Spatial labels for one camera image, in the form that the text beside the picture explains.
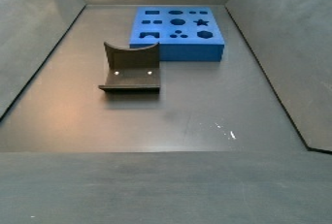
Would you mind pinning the blue foam shape-sorter block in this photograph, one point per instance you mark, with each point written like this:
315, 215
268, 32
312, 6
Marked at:
185, 31

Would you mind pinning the black curved plastic holder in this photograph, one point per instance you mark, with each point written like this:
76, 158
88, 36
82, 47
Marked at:
133, 68

